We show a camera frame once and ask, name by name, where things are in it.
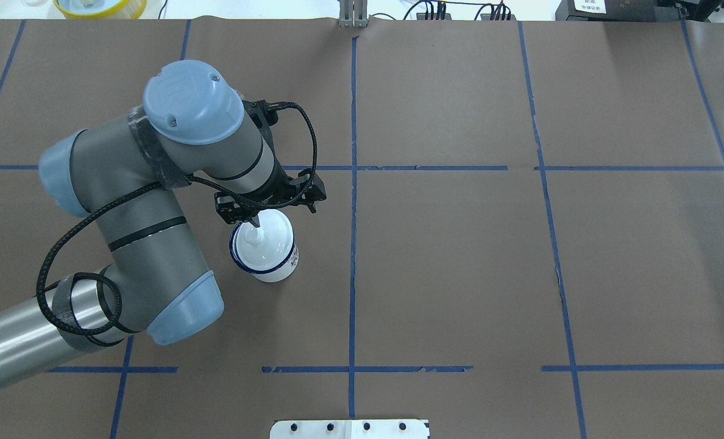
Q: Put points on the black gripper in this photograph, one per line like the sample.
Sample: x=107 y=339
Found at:
x=275 y=192

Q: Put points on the white enamel mug blue rim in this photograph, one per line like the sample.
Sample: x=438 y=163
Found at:
x=270 y=262

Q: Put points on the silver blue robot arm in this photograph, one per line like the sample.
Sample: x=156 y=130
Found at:
x=132 y=264

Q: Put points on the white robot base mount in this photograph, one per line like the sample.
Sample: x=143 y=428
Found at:
x=351 y=428

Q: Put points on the yellow tape roll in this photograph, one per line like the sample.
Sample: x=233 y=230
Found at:
x=101 y=10

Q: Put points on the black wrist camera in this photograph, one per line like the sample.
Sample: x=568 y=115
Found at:
x=264 y=115

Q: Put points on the aluminium frame post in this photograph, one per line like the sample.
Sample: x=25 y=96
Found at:
x=353 y=13

